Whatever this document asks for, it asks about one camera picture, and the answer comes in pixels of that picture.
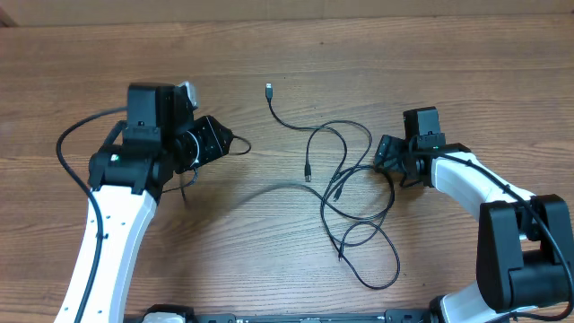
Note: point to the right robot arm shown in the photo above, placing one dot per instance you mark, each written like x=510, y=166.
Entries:
x=524, y=258

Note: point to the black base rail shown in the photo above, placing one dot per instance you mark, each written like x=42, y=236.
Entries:
x=175, y=313

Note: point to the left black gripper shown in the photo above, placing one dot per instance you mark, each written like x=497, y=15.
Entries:
x=207, y=126

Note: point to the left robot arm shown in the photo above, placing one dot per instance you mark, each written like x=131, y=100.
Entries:
x=159, y=138

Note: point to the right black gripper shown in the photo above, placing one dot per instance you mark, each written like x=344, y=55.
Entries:
x=387, y=153

